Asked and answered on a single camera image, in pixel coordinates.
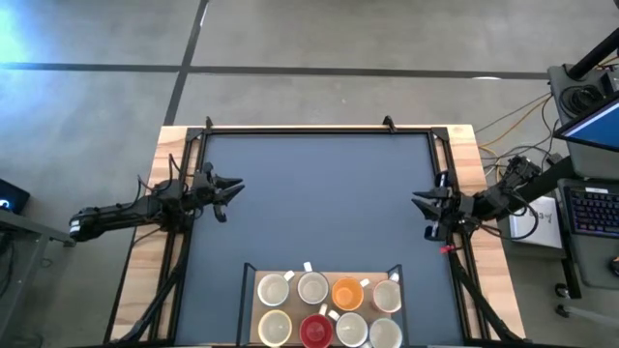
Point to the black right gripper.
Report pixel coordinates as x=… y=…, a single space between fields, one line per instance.
x=457 y=208

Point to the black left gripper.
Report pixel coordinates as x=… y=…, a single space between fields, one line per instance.
x=205 y=193

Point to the pink mug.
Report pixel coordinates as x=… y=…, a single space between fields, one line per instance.
x=387 y=296

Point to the green lattice pattern mug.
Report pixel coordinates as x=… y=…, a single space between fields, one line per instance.
x=273 y=290

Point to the orange mug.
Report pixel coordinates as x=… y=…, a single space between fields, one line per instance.
x=347 y=295

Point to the blue flower pattern mug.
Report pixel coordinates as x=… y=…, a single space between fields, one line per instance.
x=313 y=288

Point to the grey ikat pattern mug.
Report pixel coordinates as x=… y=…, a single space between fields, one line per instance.
x=387 y=334

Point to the yellow mug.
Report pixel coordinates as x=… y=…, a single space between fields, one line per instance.
x=274 y=328

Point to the blue leaf pattern mug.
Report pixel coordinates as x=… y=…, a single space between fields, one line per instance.
x=351 y=330

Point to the red mug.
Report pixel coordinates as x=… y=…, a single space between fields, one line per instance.
x=315 y=332

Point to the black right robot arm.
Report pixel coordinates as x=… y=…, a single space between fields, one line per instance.
x=512 y=193

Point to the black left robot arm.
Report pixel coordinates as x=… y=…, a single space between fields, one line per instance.
x=121 y=215

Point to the red clip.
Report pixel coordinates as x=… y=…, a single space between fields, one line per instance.
x=444 y=250

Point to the blue grey table mat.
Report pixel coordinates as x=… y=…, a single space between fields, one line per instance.
x=314 y=193

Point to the white labelled box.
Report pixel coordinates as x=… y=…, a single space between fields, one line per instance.
x=549 y=232

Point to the black caster wheel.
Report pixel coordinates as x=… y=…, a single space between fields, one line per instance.
x=562 y=310
x=562 y=290

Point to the grey equipment cart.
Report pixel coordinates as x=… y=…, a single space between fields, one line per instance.
x=587 y=164

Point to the black keyboard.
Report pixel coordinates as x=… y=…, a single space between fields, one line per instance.
x=595 y=210

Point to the laptop with blue screen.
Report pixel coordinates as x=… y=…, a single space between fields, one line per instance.
x=599 y=128

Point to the grey metal stand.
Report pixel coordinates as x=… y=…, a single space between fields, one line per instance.
x=29 y=227

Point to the black pole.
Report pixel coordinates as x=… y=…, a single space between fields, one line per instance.
x=592 y=58

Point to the black device with blue light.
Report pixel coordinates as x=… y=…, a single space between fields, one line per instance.
x=12 y=195

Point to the black frame clamp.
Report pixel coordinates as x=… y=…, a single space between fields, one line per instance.
x=389 y=123
x=209 y=123

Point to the black metal table frame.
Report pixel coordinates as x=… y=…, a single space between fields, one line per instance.
x=314 y=130

